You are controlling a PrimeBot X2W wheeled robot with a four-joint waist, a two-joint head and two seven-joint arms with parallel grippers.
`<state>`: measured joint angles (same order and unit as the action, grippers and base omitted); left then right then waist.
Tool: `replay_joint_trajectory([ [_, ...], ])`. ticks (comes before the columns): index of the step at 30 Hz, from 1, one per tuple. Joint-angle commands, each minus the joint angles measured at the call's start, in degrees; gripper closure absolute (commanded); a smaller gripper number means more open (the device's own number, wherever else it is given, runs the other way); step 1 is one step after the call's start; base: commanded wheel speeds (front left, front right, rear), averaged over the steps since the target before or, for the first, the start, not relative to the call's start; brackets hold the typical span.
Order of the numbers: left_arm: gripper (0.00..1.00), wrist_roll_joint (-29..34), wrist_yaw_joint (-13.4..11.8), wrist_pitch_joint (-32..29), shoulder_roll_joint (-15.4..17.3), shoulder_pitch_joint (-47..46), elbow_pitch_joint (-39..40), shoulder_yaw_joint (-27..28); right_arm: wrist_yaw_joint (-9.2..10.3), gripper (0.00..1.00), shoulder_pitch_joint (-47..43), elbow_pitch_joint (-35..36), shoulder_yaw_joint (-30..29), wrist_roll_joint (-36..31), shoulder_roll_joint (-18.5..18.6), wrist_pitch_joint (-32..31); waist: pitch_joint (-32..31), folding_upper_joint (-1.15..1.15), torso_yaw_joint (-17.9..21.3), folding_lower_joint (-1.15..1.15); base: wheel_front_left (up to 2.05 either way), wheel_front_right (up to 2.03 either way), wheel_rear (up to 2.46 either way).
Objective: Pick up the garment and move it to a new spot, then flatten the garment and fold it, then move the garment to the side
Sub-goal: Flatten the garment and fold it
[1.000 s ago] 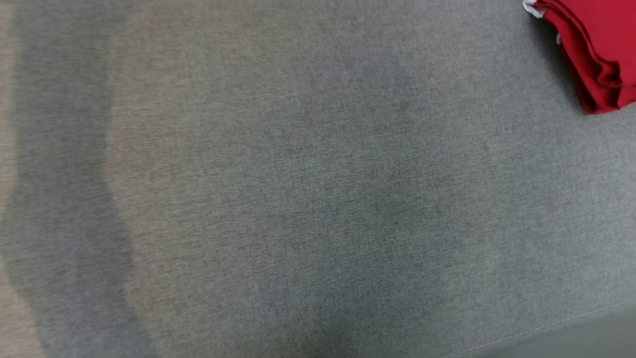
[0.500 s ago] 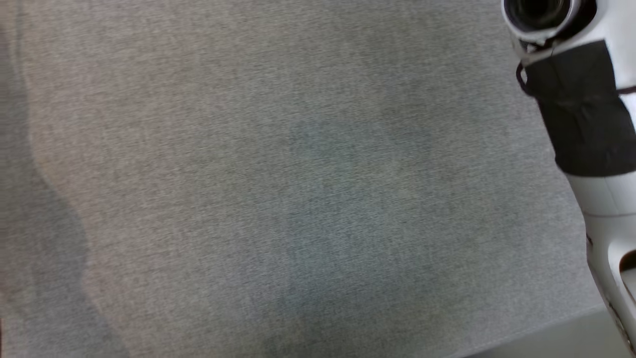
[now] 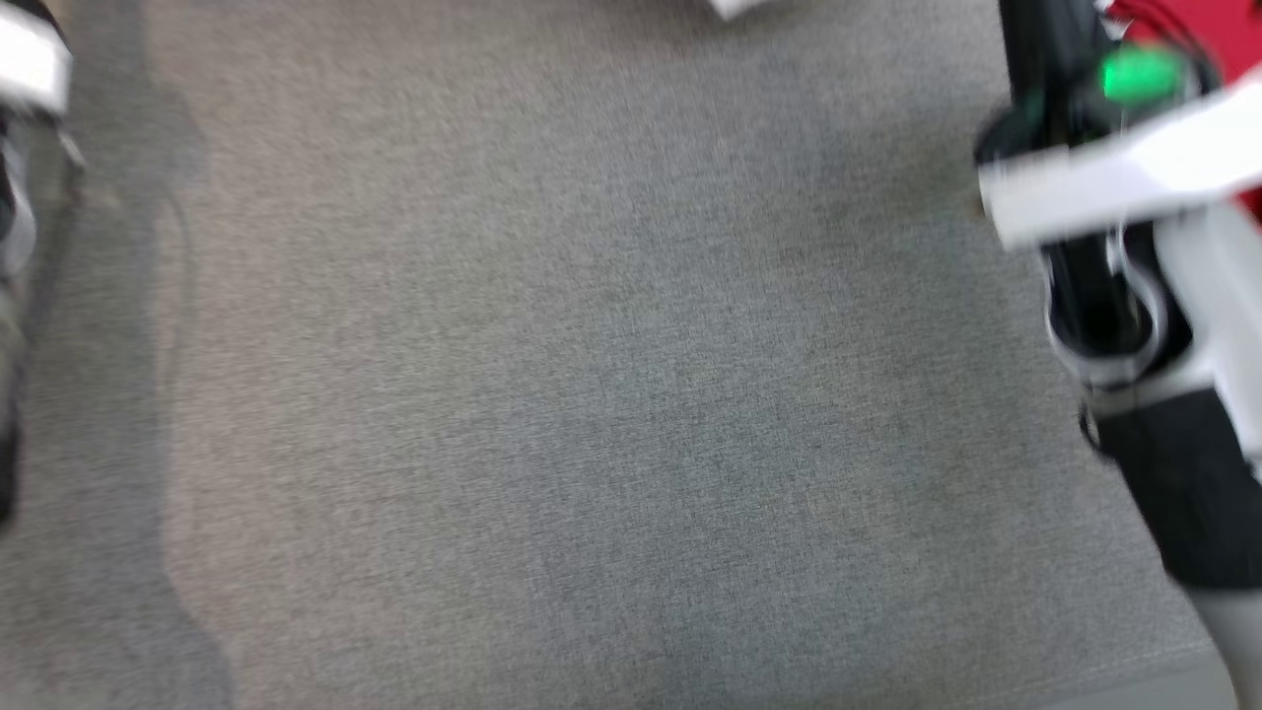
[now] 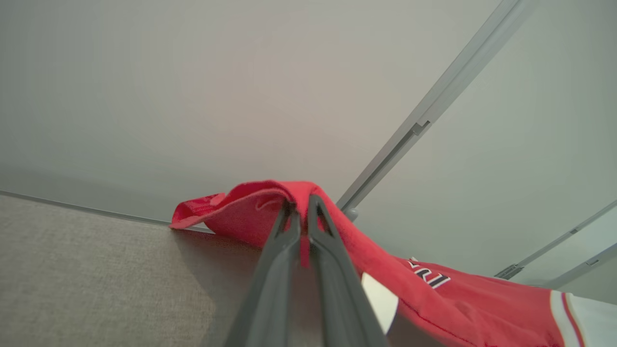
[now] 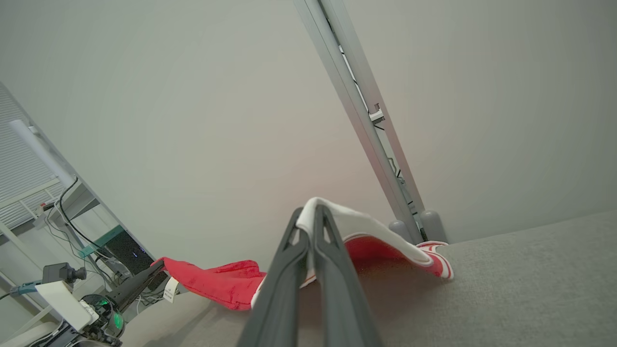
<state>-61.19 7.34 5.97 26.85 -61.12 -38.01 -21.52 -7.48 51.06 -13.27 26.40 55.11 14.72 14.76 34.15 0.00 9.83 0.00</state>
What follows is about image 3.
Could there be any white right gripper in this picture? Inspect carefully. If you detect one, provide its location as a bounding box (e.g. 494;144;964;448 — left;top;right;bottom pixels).
981;0;1262;382

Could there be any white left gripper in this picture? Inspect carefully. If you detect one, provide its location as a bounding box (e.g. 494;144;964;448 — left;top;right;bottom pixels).
0;8;74;116

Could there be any red basketball jersey number 23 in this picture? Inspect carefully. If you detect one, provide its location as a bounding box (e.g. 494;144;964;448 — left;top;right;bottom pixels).
1104;0;1262;230

